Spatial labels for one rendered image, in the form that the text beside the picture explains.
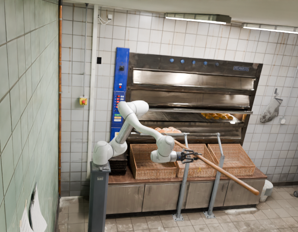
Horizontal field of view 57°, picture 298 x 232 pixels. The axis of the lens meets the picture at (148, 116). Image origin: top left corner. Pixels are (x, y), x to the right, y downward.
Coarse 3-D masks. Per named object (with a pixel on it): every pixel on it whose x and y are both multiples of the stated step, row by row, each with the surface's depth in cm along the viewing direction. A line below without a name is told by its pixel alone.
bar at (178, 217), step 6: (132, 132) 338; (186, 138) 354; (186, 144) 351; (222, 156) 354; (222, 162) 358; (186, 168) 347; (186, 174) 351; (216, 174) 367; (186, 180) 354; (216, 180) 366; (216, 186) 370; (180, 192) 363; (180, 198) 363; (180, 204) 366; (210, 204) 381; (180, 210) 370; (210, 210) 383; (174, 216) 375; (180, 216) 377; (210, 216) 384
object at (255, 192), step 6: (180, 144) 271; (198, 156) 230; (210, 162) 211; (216, 168) 200; (228, 174) 185; (234, 180) 177; (240, 180) 173; (246, 186) 165; (252, 192) 159; (258, 192) 157
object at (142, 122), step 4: (140, 120) 379; (144, 120) 381; (148, 120) 383; (152, 120) 385; (156, 120) 386; (164, 124) 386; (168, 124) 387; (172, 124) 388; (176, 124) 390; (180, 124) 391; (184, 124) 393; (188, 124) 395; (192, 124) 396; (196, 124) 398; (200, 124) 399; (204, 124) 401; (208, 124) 403; (212, 124) 404; (216, 124) 406; (220, 124) 407; (224, 124) 409; (228, 124) 411; (232, 124) 413; (236, 124) 414; (240, 124) 416
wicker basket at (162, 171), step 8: (136, 144) 382; (144, 144) 385; (152, 144) 388; (136, 152) 383; (144, 152) 386; (136, 160) 385; (144, 160) 388; (136, 168) 343; (144, 168) 345; (152, 168) 348; (160, 168) 350; (168, 168) 354; (176, 168) 357; (136, 176) 346; (144, 176) 349; (152, 176) 352; (160, 176) 355; (168, 176) 358
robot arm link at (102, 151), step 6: (96, 144) 278; (102, 144) 277; (108, 144) 283; (96, 150) 276; (102, 150) 275; (108, 150) 280; (96, 156) 277; (102, 156) 276; (108, 156) 281; (96, 162) 279; (102, 162) 279
